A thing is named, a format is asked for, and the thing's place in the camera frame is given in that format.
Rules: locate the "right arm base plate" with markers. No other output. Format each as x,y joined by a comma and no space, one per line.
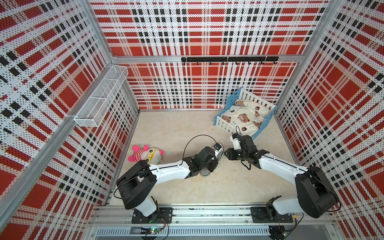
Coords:
261,214

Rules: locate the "pink striped plush toy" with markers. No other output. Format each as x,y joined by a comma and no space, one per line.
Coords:
152,156

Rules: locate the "white wire mesh basket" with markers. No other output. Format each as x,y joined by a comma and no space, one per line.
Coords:
102,95

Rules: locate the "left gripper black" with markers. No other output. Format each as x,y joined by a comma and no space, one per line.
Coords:
213,165

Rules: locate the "black hook rail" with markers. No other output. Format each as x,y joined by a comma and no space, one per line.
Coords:
261,59

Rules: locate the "white blue toy crib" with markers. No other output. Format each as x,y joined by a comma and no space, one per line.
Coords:
244,95

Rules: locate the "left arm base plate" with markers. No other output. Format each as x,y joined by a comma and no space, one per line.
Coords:
160,216

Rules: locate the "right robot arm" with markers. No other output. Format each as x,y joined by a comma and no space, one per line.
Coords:
315,195

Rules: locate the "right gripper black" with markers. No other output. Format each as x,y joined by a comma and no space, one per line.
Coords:
231,154

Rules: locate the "bear print blanket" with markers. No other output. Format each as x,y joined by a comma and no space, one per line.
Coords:
246,115

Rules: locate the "green circuit board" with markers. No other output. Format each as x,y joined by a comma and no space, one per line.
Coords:
145,231

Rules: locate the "aluminium front rail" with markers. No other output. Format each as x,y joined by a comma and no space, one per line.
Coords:
182,215

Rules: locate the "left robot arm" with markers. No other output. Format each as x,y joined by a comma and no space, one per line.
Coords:
135,185

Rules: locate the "grey canvas sneaker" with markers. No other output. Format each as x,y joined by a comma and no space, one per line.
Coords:
212,165

